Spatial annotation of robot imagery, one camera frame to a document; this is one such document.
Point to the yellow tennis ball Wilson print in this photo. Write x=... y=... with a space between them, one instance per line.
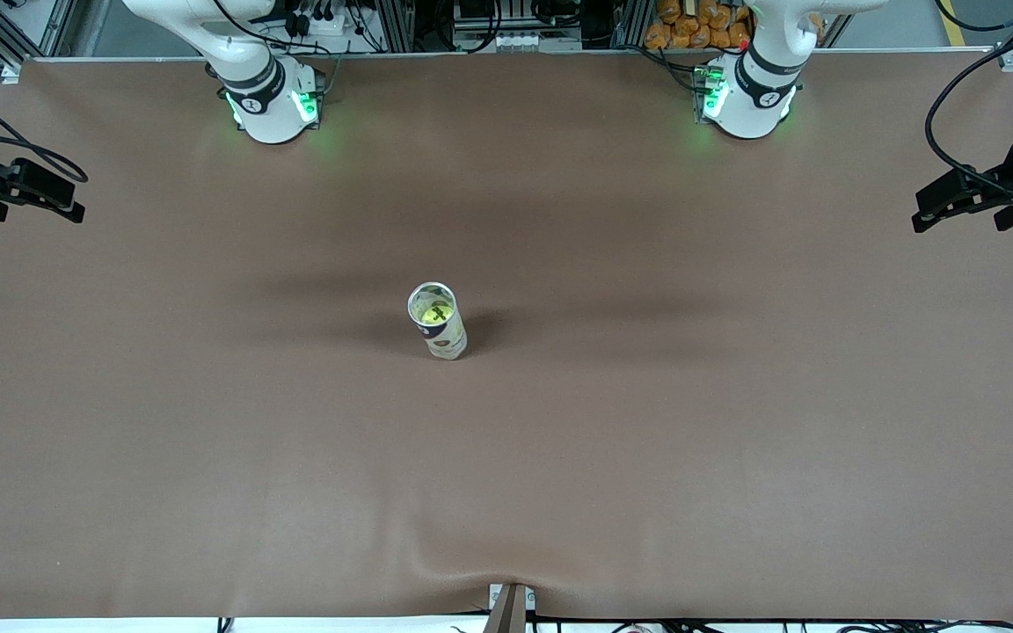
x=433 y=309

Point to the clear Wilson tennis ball can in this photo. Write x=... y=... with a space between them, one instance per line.
x=440 y=325

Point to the yellow tennis ball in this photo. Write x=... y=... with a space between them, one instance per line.
x=448 y=345

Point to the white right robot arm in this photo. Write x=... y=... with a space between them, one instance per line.
x=265 y=114

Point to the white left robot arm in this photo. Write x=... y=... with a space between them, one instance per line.
x=753 y=105

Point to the orange snack bag pile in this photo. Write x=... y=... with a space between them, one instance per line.
x=691 y=26

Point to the white terminal block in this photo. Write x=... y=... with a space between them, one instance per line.
x=517 y=40

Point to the grey table edge clamp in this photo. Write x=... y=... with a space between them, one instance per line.
x=511 y=608

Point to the aluminium table corner bracket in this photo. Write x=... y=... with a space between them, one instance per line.
x=11 y=72
x=1011 y=58

